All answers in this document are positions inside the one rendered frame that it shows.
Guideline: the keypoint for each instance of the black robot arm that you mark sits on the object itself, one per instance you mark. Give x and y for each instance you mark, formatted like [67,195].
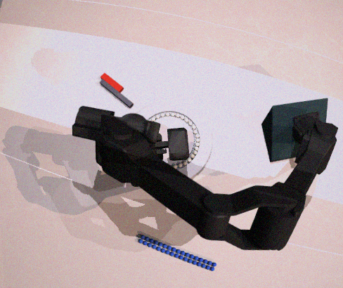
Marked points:
[127,157]

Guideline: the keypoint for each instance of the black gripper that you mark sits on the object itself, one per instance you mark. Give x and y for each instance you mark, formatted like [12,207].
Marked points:
[177,144]

